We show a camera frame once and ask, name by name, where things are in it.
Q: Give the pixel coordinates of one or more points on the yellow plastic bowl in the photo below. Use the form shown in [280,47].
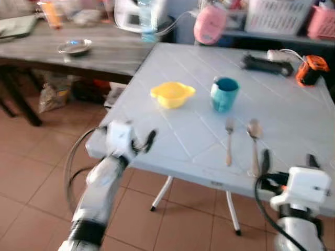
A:
[171,95]

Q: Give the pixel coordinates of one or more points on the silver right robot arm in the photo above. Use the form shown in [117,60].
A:
[298,235]

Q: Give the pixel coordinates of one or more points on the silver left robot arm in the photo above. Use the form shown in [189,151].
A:
[99,188]

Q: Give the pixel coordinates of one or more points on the white metal table leg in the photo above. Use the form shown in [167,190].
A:
[162,192]
[233,212]

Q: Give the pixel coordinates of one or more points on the white cardboard box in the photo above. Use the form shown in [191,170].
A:
[115,95]

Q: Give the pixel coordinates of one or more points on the teal plastic cup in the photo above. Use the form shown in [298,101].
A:
[224,97]

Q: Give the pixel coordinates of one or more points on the orange and black tool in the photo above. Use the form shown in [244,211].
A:
[311,70]

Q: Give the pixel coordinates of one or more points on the grey wooden side table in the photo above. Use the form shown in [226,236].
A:
[115,55]

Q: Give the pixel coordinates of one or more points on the black elongated device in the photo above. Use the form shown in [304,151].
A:
[267,65]

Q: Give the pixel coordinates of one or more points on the patterned plastic bag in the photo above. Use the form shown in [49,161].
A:
[53,94]

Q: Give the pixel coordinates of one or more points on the clear bottle with teal label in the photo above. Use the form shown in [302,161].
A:
[148,23]

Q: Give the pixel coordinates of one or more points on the shallow metal dish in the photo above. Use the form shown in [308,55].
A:
[75,47]

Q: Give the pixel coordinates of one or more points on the white kitchen appliance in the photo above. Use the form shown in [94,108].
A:
[128,15]

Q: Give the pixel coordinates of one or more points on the clear glass bowl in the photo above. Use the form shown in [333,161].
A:
[87,18]

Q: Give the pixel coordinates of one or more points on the pink plastic basket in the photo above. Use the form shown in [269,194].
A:
[322,23]

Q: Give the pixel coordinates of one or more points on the white plastic laundry basket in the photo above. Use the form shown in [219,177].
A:
[277,16]

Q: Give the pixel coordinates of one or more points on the orange bottle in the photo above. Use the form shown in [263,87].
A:
[51,14]

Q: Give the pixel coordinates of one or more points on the green flat tray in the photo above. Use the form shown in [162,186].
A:
[18,27]

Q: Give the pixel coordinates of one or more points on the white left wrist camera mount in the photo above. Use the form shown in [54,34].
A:
[119,138]

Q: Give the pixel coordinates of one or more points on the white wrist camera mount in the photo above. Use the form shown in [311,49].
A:
[303,187]
[119,138]

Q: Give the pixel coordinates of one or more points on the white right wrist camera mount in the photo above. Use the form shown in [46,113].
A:
[303,187]

